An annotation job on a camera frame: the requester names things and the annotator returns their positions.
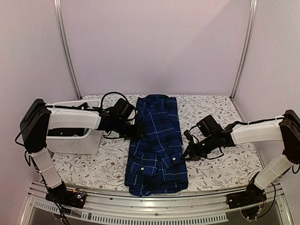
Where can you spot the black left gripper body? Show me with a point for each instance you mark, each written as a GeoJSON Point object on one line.
{"type": "Point", "coordinates": [131, 134]}

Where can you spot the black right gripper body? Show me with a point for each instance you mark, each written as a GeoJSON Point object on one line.
{"type": "Point", "coordinates": [201, 151]}

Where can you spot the blue plaid long sleeve shirt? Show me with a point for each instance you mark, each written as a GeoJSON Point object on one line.
{"type": "Point", "coordinates": [154, 164]}

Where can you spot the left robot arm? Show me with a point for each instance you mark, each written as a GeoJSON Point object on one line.
{"type": "Point", "coordinates": [33, 132]}

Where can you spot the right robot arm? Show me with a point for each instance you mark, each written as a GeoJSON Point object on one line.
{"type": "Point", "coordinates": [285, 128]}

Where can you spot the floral patterned table cloth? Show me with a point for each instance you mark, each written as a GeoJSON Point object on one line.
{"type": "Point", "coordinates": [223, 169]}

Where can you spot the white plastic bin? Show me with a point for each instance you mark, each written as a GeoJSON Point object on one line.
{"type": "Point", "coordinates": [74, 114]}

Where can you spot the black shirt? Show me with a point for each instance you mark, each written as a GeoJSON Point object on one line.
{"type": "Point", "coordinates": [67, 132]}

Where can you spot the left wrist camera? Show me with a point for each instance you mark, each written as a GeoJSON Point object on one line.
{"type": "Point", "coordinates": [122, 109]}

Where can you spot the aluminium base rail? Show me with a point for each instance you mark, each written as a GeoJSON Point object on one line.
{"type": "Point", "coordinates": [108, 207]}

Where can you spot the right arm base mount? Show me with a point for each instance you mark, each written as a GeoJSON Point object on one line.
{"type": "Point", "coordinates": [252, 195]}

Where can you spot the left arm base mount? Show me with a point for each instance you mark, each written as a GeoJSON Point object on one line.
{"type": "Point", "coordinates": [74, 198]}

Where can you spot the left aluminium frame post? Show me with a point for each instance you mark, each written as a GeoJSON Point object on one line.
{"type": "Point", "coordinates": [65, 48]}

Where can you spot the aluminium frame post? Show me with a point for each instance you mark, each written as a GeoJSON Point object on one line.
{"type": "Point", "coordinates": [245, 49]}
{"type": "Point", "coordinates": [65, 48]}

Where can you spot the right aluminium frame post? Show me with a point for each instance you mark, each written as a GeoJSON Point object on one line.
{"type": "Point", "coordinates": [245, 49]}

